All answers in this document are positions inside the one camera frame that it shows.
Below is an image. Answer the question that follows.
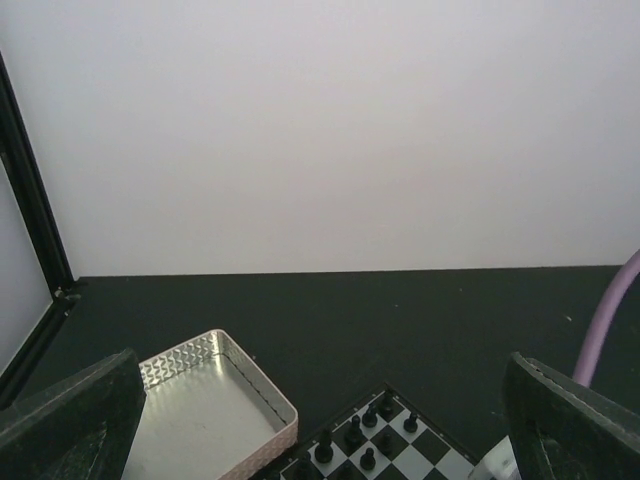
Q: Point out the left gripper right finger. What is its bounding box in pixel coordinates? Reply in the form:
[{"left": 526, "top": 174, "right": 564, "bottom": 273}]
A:
[{"left": 502, "top": 353, "right": 639, "bottom": 479}]

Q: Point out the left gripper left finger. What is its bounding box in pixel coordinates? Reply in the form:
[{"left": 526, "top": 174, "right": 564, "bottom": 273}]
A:
[{"left": 1, "top": 348, "right": 146, "bottom": 479}]

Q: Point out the black chess pieces row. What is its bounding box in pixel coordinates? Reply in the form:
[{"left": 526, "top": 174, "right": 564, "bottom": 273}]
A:
[{"left": 274, "top": 387, "right": 433, "bottom": 479}]

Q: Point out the pink metal tin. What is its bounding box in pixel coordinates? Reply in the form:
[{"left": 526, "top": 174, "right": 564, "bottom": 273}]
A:
[{"left": 122, "top": 329, "right": 299, "bottom": 479}]

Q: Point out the black white chessboard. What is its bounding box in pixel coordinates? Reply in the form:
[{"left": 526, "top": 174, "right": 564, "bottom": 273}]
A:
[{"left": 253, "top": 384, "right": 477, "bottom": 480}]

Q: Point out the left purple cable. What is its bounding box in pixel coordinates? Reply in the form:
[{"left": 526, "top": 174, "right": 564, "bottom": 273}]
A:
[{"left": 572, "top": 247, "right": 640, "bottom": 389}]

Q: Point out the black frame post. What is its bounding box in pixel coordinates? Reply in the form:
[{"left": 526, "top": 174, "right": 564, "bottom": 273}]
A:
[{"left": 1, "top": 64, "right": 79, "bottom": 409}]

